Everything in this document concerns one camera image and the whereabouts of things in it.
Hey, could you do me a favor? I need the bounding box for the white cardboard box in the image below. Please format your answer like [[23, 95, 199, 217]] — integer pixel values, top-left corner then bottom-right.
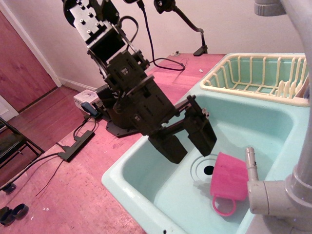
[[73, 90, 101, 114]]

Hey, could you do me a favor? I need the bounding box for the black ring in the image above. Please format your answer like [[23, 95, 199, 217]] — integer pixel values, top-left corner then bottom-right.
[[12, 203, 29, 220], [0, 206, 14, 225]]

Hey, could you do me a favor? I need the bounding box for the black ring left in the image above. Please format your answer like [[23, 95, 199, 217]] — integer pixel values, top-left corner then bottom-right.
[[0, 206, 14, 225]]

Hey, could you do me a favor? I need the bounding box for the pink plastic cup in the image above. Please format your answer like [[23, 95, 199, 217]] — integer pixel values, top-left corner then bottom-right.
[[210, 152, 248, 216]]

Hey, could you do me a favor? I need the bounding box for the black metal chair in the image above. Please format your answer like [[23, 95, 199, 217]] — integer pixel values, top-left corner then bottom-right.
[[0, 117, 46, 195]]

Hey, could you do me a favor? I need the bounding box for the black ring right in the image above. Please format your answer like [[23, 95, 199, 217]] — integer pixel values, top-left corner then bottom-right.
[[12, 203, 29, 220]]

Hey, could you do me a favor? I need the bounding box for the black cable on floor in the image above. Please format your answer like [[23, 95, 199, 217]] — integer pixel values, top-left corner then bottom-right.
[[0, 153, 64, 197]]

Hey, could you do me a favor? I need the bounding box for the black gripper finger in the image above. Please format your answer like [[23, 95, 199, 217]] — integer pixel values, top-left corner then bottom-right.
[[186, 120, 217, 156], [148, 135, 187, 164]]

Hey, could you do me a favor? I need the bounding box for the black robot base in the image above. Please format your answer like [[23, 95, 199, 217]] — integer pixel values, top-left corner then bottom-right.
[[96, 84, 139, 138]]

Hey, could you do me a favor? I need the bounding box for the grey toy faucet pipe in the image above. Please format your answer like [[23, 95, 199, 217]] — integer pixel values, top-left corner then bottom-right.
[[246, 0, 312, 234]]

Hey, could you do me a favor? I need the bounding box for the cream dish drying rack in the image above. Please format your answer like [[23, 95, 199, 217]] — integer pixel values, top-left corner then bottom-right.
[[200, 53, 309, 107]]

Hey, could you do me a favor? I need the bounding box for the blue adapter plug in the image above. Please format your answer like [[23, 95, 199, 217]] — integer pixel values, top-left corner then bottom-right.
[[81, 102, 100, 118]]

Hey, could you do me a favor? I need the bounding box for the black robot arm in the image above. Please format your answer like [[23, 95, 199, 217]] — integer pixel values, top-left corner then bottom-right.
[[63, 0, 217, 164]]

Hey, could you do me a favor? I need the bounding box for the black gooseneck camera mount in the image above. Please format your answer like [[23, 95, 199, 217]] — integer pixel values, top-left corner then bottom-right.
[[154, 0, 208, 57]]

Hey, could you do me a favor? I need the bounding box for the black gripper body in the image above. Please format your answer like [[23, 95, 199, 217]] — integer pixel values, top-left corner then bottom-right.
[[113, 79, 209, 137]]

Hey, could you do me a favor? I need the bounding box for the black usb hub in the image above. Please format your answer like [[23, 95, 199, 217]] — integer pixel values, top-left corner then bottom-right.
[[57, 130, 95, 163]]

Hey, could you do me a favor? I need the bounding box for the mint green toy sink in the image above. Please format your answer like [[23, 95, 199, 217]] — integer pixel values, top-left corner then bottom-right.
[[101, 53, 310, 234]]

